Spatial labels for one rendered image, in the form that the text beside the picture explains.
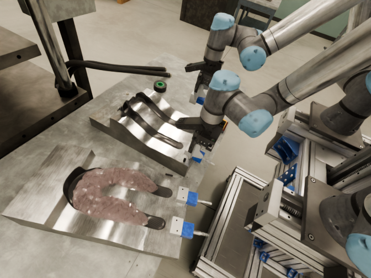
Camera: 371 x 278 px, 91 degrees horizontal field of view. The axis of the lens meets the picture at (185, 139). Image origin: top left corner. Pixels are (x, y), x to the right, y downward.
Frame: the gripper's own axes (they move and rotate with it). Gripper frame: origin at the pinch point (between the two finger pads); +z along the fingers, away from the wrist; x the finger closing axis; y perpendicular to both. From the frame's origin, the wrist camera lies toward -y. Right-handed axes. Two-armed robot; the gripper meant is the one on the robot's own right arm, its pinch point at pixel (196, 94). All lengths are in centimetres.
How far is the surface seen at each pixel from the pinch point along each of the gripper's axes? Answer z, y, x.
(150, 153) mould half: 10.8, -3.0, -36.0
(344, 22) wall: 48, 173, 630
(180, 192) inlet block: 6.8, 16.4, -46.5
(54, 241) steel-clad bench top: 15, -10, -77
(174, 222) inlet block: 7, 19, -56
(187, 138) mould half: 6.0, 7.7, -23.6
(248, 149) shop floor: 95, 54, 78
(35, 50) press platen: -7, -67, -30
